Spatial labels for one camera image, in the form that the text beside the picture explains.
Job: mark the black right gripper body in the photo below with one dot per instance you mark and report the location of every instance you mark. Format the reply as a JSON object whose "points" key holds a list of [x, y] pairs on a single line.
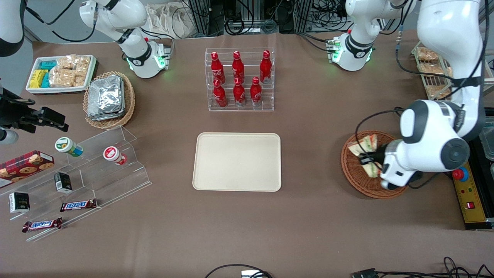
{"points": [[14, 112]]}

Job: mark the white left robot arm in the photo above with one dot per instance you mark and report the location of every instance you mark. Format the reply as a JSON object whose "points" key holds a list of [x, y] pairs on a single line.
{"points": [[451, 38]]}

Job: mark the red plaid cookie box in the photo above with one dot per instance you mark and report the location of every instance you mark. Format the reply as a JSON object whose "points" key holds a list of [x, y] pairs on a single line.
{"points": [[23, 168]]}

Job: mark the red cola bottle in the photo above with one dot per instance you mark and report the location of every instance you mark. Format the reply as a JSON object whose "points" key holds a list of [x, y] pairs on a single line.
{"points": [[217, 69], [239, 94], [256, 94], [265, 68], [238, 68], [220, 96]]}

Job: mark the white cloth bag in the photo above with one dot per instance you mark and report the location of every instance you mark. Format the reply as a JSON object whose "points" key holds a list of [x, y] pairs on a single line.
{"points": [[166, 19]]}

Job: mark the teal snack packet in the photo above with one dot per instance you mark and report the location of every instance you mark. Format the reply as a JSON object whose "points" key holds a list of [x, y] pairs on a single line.
{"points": [[46, 81], [48, 65]]}

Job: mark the clear pack of crackers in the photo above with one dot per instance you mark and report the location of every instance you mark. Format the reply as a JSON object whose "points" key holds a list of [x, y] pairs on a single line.
{"points": [[80, 78], [83, 62], [61, 78], [66, 61]]}

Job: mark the clear acrylic stepped stand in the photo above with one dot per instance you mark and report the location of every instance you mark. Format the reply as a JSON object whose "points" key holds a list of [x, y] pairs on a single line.
{"points": [[115, 185]]}

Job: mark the beige plastic tray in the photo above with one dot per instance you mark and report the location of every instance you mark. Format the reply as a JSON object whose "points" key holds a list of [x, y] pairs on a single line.
{"points": [[231, 162]]}

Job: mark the small white device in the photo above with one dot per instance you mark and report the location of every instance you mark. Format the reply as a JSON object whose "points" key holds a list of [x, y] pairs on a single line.
{"points": [[251, 274]]}

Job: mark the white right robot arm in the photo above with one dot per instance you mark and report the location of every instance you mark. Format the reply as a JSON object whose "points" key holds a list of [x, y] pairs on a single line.
{"points": [[133, 50]]}

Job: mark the brown Snickers bar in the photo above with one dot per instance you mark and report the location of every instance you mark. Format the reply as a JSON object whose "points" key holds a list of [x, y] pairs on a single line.
{"points": [[78, 205], [42, 224]]}

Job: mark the round brown wicker basket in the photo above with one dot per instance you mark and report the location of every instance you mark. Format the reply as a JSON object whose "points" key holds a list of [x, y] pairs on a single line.
{"points": [[355, 177]]}

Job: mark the small black box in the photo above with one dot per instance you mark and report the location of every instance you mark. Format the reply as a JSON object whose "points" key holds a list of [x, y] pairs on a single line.
{"points": [[19, 202], [63, 182]]}

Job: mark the white rectangular snack bin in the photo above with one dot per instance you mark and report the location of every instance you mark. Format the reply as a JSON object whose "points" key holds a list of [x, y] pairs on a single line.
{"points": [[58, 90]]}

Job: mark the clear acrylic bottle rack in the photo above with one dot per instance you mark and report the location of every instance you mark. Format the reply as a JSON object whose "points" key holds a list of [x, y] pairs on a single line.
{"points": [[247, 109]]}

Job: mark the red lid snack cup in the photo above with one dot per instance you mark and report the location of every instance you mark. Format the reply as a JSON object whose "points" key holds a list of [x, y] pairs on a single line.
{"points": [[112, 154]]}

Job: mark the black yellow control box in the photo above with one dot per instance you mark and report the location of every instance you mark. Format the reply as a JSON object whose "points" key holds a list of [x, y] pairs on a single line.
{"points": [[469, 200]]}

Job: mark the oval tan wicker basket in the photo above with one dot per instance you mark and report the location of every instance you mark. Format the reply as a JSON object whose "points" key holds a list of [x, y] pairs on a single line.
{"points": [[129, 100]]}

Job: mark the red emergency stop button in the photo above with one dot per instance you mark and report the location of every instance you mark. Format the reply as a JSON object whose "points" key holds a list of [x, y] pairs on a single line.
{"points": [[460, 175]]}

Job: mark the green lid snack cup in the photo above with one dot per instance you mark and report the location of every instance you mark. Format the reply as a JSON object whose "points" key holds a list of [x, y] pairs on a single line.
{"points": [[65, 146]]}

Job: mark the bagged brown pastry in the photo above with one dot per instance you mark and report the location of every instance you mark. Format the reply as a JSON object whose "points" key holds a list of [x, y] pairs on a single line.
{"points": [[438, 92], [433, 69], [427, 54]]}

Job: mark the yellow snack packet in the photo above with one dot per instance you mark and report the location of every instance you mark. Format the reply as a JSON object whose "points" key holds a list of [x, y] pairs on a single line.
{"points": [[38, 78]]}

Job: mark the triangular sandwich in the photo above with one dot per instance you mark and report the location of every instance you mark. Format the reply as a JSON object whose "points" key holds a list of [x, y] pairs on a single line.
{"points": [[368, 142]]}

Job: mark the clear plastic container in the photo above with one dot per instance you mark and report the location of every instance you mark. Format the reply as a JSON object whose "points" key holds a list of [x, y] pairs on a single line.
{"points": [[488, 144]]}

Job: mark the stack of foil containers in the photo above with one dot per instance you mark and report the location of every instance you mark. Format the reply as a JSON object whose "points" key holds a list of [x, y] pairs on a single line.
{"points": [[106, 98]]}

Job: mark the aluminium frame post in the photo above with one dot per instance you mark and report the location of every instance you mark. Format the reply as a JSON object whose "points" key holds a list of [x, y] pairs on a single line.
{"points": [[305, 15], [202, 17]]}

